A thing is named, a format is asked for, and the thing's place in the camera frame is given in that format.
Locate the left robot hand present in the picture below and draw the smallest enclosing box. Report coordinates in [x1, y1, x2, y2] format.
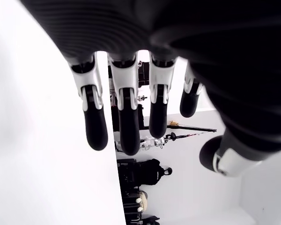
[20, 0, 281, 178]

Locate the black pole with white clamps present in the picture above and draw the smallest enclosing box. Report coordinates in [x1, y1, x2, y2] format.
[140, 132, 216, 151]

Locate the black backpack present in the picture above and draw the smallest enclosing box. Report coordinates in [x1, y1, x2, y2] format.
[137, 158, 173, 186]

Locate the black equipment case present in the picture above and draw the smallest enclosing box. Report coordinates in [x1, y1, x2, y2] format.
[117, 158, 141, 188]

